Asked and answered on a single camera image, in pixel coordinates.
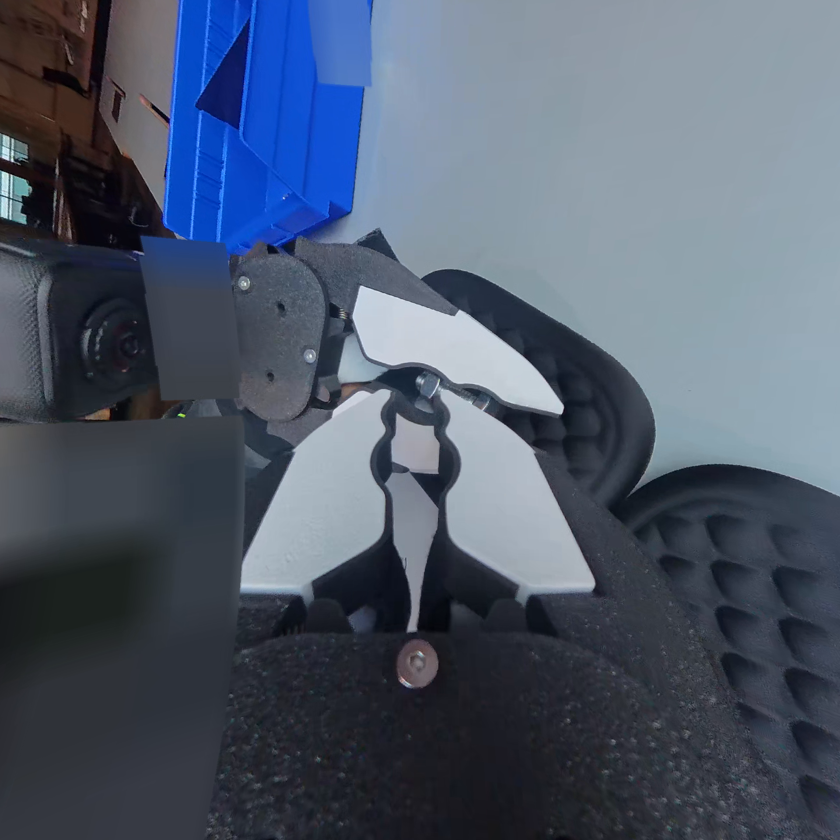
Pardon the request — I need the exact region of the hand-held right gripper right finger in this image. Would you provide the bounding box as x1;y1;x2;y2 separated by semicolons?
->
436;392;597;599

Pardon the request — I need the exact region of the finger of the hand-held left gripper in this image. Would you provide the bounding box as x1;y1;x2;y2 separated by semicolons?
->
338;285;565;419
382;420;442;634

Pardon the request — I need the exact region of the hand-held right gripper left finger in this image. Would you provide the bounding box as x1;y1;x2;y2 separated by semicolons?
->
239;388;395;601

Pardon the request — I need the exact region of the silver hex bolt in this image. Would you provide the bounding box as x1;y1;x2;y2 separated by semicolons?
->
415;371;493;411

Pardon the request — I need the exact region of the blue plastic bin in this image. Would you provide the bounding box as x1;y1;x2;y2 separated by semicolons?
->
163;0;374;247

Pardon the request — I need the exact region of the large paned window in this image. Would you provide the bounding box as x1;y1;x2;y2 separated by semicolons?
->
0;131;32;221

